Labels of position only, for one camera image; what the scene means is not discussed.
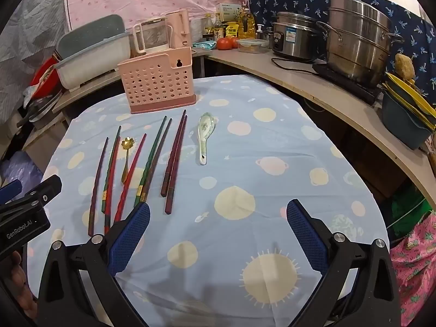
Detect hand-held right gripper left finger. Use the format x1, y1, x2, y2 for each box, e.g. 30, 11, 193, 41
37, 202, 151, 327

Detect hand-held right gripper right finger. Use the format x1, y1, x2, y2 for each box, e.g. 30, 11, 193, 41
287, 199, 401, 327

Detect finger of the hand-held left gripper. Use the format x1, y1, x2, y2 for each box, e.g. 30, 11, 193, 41
22, 175, 62, 208
0, 180, 23, 204

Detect dark brown twisted chopstick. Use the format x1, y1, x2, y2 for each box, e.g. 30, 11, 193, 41
88, 137, 110, 237

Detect green and red chopstick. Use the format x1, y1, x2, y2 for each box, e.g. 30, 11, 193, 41
101, 126, 122, 214

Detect green chopstick gold band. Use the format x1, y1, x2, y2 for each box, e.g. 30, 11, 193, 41
134, 115, 168, 208

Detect dark red chopstick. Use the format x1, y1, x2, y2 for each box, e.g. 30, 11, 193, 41
164, 115, 189, 216
160, 109, 187, 197

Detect pink perforated utensil holder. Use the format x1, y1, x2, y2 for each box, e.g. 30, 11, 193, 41
117, 47, 197, 114

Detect person's left hand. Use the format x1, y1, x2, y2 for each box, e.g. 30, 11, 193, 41
7, 250, 36, 310

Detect purple plastic bag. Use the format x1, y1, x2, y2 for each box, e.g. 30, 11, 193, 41
0, 150, 45, 195

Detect black frying pan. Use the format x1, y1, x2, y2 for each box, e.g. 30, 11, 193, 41
15, 90, 65, 128

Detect blue planet print tablecloth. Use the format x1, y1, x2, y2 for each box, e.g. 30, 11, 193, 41
26, 74, 390, 327

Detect green bag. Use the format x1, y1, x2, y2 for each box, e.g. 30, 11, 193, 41
388, 187, 433, 242

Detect red plastic basin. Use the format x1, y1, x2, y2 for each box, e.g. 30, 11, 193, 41
31, 54, 58, 87

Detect pink pineapple print cloth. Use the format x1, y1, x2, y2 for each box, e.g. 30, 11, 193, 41
388, 211, 436, 327

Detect wood grain side table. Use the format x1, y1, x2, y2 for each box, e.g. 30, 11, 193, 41
20, 70, 132, 164

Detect white ceramic soup spoon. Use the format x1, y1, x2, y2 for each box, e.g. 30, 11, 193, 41
197, 112, 217, 166

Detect white dish drainer grey lid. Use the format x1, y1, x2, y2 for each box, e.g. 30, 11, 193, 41
54, 16, 132, 91

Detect grey striped cloth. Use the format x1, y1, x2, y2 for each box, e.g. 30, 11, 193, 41
0, 0, 70, 116

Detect teal plastic basin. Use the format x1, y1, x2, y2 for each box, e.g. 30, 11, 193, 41
380, 89, 433, 151

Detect black induction cooktop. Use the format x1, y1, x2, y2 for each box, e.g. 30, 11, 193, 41
311, 63, 384, 106

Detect wooden counter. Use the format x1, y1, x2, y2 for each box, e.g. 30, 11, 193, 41
191, 46, 436, 212

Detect stack of yellow bowls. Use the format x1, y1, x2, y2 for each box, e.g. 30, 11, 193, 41
381, 72, 436, 132

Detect white blender jug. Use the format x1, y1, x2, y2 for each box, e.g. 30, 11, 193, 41
132, 17, 169, 58

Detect loofah sponge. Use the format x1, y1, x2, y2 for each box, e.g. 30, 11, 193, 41
394, 53, 416, 81

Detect clear food container green lid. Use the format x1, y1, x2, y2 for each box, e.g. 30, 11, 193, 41
237, 38, 270, 54

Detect steel rice cooker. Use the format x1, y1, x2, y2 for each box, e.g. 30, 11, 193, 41
271, 11, 322, 60

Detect steel steamer pot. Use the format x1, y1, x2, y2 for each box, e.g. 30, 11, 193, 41
316, 0, 405, 89

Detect small steel pot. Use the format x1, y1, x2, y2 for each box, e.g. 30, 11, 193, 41
256, 24, 275, 49

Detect pink electric kettle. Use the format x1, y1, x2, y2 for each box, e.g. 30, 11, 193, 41
166, 10, 190, 49

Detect cooking oil bottle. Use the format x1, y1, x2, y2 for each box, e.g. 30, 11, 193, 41
238, 6, 257, 40

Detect sauce bottle white label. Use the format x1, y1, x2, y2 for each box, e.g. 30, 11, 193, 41
213, 15, 225, 40

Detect navy leaf print cloth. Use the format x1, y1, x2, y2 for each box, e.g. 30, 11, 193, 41
248, 0, 436, 108

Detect white and green carton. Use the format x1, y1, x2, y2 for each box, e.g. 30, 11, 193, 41
216, 3, 242, 23

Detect black power cable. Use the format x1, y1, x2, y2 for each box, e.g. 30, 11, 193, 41
271, 57, 328, 75

